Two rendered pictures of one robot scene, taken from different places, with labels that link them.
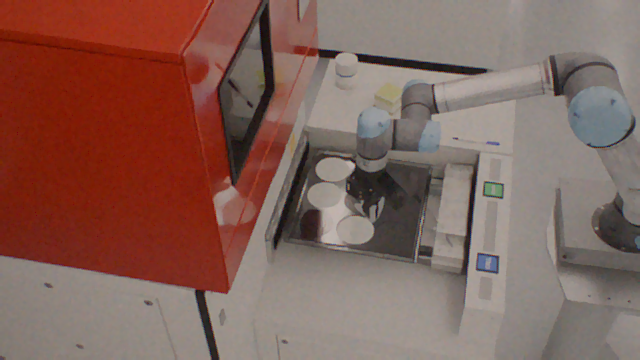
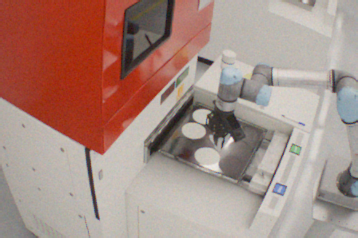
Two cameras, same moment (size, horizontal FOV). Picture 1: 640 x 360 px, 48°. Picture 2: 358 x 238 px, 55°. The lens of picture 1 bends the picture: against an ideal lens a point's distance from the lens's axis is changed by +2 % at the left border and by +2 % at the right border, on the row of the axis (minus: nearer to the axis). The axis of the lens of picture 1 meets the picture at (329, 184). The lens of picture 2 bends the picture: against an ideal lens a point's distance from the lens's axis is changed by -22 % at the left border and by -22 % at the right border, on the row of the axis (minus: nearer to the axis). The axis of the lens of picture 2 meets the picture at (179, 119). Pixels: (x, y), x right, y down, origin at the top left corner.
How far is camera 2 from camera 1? 0.31 m
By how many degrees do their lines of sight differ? 9
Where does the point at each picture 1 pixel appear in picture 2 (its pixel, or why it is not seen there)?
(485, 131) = (299, 117)
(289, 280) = (154, 177)
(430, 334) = (233, 226)
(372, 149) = (227, 93)
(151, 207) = (69, 79)
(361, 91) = not seen: hidden behind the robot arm
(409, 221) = (243, 159)
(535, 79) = (324, 78)
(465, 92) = (288, 75)
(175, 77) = not seen: outside the picture
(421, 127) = (260, 86)
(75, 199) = (39, 69)
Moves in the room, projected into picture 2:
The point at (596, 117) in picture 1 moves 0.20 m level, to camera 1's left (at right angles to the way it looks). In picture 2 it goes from (348, 103) to (302, 89)
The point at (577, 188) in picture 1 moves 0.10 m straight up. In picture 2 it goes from (335, 160) to (341, 145)
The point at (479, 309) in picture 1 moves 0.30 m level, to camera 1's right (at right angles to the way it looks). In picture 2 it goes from (265, 213) to (328, 220)
